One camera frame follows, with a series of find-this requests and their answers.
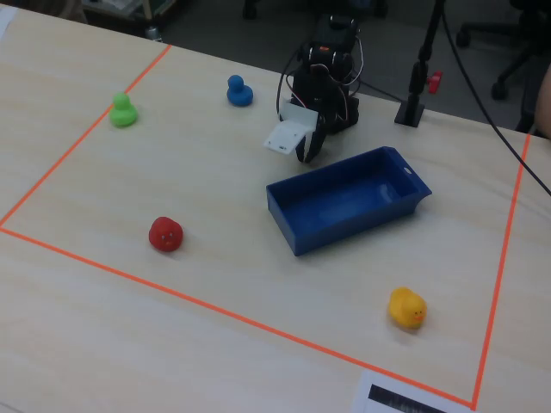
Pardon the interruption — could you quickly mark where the blue plastic box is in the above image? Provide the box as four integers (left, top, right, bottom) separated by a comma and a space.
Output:
265, 145, 433, 258

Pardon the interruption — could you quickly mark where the blue rubber duck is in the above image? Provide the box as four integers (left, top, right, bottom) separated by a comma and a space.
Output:
226, 74, 255, 108

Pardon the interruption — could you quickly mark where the white paper with black bar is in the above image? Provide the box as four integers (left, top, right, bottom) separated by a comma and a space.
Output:
350, 369, 474, 413

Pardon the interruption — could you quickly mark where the thick black cable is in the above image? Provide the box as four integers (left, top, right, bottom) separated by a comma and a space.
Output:
438, 0, 551, 197

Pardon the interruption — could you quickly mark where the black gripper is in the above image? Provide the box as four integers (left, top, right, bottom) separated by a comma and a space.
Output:
292, 63, 348, 164

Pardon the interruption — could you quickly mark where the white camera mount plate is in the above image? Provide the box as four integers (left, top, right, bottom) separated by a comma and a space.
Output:
263, 97, 320, 155

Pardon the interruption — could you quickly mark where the black office chair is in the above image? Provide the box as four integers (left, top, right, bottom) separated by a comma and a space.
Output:
455, 0, 551, 102

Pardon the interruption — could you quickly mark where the green rubber duck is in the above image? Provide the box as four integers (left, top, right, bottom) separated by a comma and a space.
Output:
108, 92, 139, 129

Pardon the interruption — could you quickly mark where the small black box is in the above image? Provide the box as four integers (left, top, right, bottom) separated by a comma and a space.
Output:
394, 0, 449, 128

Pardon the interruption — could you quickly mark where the red rubber duck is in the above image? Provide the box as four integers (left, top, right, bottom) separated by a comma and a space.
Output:
148, 216, 185, 253

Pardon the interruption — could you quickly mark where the yellow rubber duck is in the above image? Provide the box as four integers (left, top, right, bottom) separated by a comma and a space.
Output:
387, 287, 429, 331

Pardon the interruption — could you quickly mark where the orange tape strip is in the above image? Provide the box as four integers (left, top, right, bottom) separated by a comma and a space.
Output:
471, 133, 533, 410
0, 44, 172, 228
0, 226, 477, 410

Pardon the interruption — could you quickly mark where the black camera cable on arm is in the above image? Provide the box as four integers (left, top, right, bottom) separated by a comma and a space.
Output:
275, 46, 305, 124

